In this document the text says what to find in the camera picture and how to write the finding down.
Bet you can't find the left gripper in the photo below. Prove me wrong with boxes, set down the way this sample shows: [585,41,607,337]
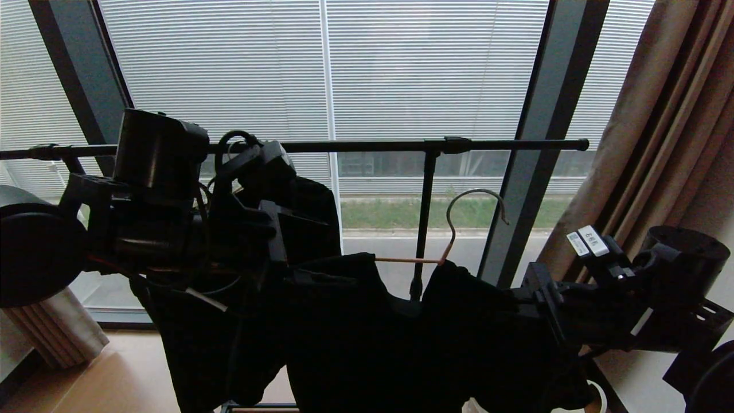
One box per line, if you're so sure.
[209,192,288,269]

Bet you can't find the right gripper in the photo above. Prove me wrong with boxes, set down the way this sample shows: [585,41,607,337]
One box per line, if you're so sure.
[513,261,633,352]

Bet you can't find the black shorts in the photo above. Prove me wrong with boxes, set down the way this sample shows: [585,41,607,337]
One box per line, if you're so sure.
[129,175,343,413]

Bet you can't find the pink clothes hanger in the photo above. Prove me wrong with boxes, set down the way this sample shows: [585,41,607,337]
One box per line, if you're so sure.
[373,189,510,266]

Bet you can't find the black garment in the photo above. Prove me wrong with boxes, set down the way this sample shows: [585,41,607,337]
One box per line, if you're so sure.
[287,252,591,413]

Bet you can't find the white laundry basket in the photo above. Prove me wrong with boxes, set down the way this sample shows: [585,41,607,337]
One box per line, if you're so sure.
[462,379,608,413]

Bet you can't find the black clothes rack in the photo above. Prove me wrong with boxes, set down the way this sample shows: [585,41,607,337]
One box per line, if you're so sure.
[0,138,589,413]

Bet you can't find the beige curtain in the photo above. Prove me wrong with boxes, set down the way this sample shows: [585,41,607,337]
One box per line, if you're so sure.
[536,0,734,287]
[0,287,110,369]

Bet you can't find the window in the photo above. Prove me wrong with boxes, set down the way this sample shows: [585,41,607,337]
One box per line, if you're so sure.
[0,0,654,325]

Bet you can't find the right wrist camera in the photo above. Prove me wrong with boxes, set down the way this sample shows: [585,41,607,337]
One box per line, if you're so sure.
[567,225,633,283]

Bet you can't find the black cable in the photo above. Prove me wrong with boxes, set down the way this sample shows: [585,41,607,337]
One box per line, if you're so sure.
[214,130,260,170]

